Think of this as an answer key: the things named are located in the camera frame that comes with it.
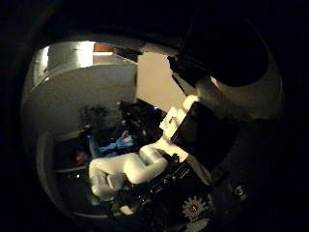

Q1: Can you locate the person with dark hair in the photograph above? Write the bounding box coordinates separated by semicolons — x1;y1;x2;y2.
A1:
75;103;137;166

